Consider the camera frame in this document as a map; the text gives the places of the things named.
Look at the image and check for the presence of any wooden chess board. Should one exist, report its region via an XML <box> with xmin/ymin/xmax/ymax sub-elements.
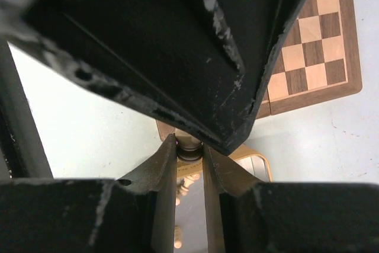
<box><xmin>158</xmin><ymin>0</ymin><xmax>362</xmax><ymax>140</ymax></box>

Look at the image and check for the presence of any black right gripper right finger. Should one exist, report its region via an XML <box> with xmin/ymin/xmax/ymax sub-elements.
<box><xmin>203</xmin><ymin>146</ymin><xmax>378</xmax><ymax>252</ymax></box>

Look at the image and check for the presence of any gold metal tin tray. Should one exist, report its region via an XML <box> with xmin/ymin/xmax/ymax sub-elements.
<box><xmin>177</xmin><ymin>145</ymin><xmax>272</xmax><ymax>252</ymax></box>

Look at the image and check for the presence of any pile of light chess pieces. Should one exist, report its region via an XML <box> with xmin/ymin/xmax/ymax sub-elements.
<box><xmin>174</xmin><ymin>174</ymin><xmax>203</xmax><ymax>252</ymax></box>

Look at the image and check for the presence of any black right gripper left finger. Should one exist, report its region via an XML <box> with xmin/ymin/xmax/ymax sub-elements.
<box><xmin>1</xmin><ymin>135</ymin><xmax>176</xmax><ymax>252</ymax></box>

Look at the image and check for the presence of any dark chess piece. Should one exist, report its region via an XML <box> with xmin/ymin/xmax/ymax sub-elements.
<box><xmin>176</xmin><ymin>136</ymin><xmax>203</xmax><ymax>162</ymax></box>

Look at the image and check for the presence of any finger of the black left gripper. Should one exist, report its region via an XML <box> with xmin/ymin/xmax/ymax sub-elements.
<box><xmin>1</xmin><ymin>0</ymin><xmax>306</xmax><ymax>155</ymax></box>

